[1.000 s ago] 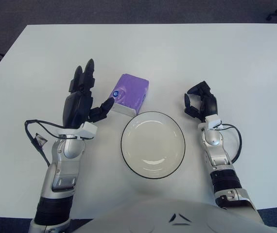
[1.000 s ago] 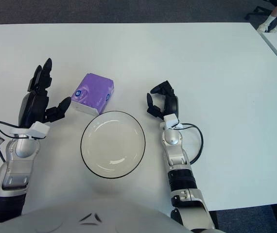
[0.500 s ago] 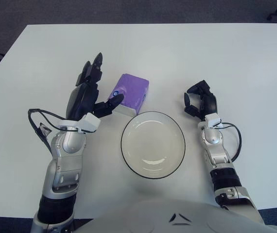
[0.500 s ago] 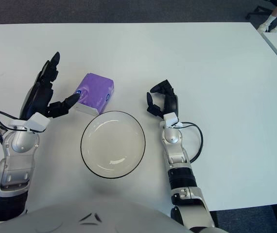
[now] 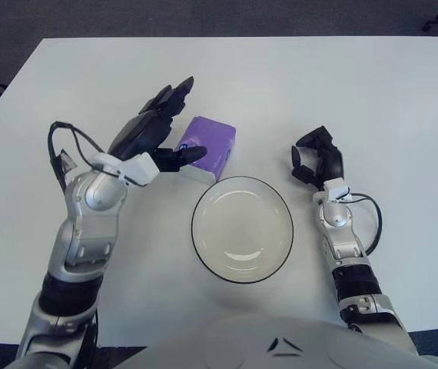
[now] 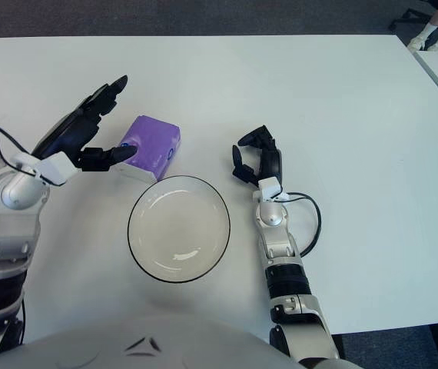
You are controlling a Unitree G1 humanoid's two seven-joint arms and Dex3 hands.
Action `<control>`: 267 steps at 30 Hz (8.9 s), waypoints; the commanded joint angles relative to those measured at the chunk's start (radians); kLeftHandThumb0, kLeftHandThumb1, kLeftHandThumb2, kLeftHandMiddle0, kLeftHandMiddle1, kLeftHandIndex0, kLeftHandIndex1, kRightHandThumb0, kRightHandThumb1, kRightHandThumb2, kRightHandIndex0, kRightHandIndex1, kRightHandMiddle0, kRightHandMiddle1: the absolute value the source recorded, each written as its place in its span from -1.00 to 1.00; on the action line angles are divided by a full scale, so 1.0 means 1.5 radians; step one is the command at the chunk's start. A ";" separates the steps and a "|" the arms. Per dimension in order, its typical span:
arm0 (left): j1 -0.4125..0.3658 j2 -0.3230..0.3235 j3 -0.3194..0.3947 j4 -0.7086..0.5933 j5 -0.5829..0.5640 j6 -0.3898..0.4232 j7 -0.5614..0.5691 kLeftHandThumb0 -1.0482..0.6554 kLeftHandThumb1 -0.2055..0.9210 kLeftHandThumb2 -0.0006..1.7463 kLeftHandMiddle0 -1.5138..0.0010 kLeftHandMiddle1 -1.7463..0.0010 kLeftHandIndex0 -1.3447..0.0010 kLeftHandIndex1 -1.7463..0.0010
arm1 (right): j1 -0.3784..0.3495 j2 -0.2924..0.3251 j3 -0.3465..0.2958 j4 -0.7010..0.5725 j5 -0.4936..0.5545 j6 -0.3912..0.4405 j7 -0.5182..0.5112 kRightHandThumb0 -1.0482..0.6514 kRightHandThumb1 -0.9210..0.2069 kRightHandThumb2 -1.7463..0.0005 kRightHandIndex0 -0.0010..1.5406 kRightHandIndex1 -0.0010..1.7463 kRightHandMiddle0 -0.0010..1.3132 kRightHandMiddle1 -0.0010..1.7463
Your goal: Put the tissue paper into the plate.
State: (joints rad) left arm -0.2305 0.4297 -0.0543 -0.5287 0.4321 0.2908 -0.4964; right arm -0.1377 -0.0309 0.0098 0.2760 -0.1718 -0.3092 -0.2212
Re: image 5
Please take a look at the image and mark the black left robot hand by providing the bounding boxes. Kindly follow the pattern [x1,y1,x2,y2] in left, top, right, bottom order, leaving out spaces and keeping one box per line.
[107,75,208,174]

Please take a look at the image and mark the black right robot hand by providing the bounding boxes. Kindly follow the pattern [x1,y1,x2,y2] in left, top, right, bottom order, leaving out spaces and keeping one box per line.
[290,125,346,190]

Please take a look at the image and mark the purple tissue paper pack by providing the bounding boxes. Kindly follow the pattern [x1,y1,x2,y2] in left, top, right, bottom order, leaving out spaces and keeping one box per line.
[171,115,237,184]

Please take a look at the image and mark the white plate black rim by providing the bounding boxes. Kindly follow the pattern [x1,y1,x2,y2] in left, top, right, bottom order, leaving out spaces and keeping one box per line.
[191,175,295,285]

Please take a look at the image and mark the grey robot torso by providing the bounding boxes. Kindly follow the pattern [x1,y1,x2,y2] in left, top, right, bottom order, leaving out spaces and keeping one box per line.
[3,313,438,369]

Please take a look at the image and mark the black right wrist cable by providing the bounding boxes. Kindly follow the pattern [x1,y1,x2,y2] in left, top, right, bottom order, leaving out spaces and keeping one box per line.
[347,193,383,254]

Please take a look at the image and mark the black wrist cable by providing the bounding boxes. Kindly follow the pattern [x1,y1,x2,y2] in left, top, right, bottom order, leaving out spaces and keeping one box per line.
[347,193,383,254]
[48,121,107,193]

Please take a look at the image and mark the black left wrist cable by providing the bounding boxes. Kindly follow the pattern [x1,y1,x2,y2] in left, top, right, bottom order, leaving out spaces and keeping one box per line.
[48,121,107,193]

